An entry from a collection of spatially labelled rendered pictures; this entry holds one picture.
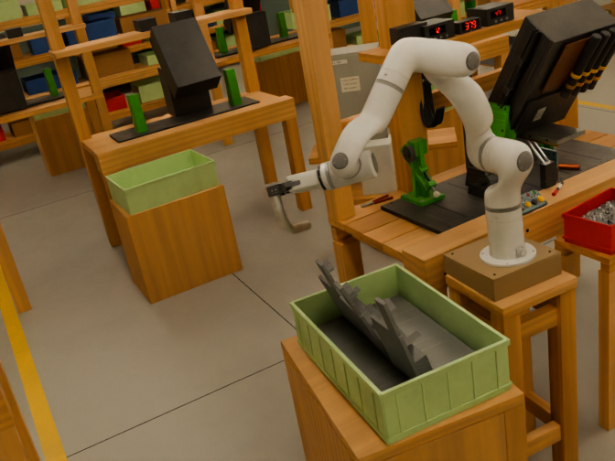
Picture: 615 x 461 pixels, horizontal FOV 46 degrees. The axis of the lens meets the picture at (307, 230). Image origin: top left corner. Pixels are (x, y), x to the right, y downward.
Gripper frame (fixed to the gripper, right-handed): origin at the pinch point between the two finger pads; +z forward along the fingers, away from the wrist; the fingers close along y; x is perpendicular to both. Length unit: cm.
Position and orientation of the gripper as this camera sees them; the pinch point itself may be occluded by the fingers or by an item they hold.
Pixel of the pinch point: (275, 190)
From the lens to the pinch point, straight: 218.1
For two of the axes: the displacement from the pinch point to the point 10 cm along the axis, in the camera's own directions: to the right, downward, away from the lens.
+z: -9.2, 2.4, 3.2
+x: 2.3, 9.7, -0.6
